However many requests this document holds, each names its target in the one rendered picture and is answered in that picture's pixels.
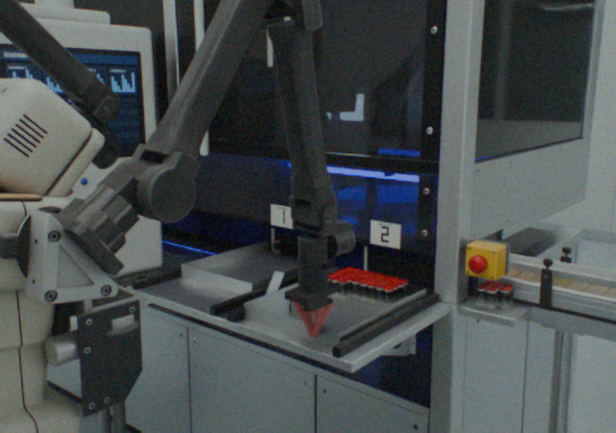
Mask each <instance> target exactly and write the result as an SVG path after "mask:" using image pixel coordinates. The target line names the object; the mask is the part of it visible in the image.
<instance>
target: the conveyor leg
mask: <svg viewBox="0 0 616 433"><path fill-rule="evenodd" d="M540 325H541V326H543V327H547V328H552V329H553V330H555V333H554V346H553V357H552V380H551V385H552V391H551V404H550V416H549V428H548V433H572V424H573V413H574V402H575V398H574V391H575V380H576V369H577V358H578V336H581V337H583V336H584V334H579V333H576V332H571V331H567V330H563V329H559V328H554V326H549V325H546V324H542V323H541V324H540Z"/></svg>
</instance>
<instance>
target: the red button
mask: <svg viewBox="0 0 616 433"><path fill-rule="evenodd" d="M487 266H488V264H487V261H486V259H485V258H484V257H483V256H481V255H474V256H473V257H471V258H470V259H469V261H468V267H469V269H470V271H471V272H473V273H475V274H480V273H482V272H483V271H485V270H486V268H487Z"/></svg>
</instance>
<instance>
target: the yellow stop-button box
mask: <svg viewBox="0 0 616 433"><path fill-rule="evenodd" d="M474 255H481V256H483V257H484V258H485V259H486V261H487V264H488V266H487V268H486V270H485V271H483V272H482V273H480V274H475V273H473V272H471V271H470V269H469V267H468V261H469V259H470V258H471V257H473V256H474ZM508 255H509V243H507V242H496V241H490V240H484V239H478V240H476V241H474V242H471V243H469V244H467V251H466V269H465V273H466V275H469V276H473V277H478V278H483V279H488V280H493V281H496V280H497V279H499V278H501V277H502V276H504V275H505V274H507V271H508Z"/></svg>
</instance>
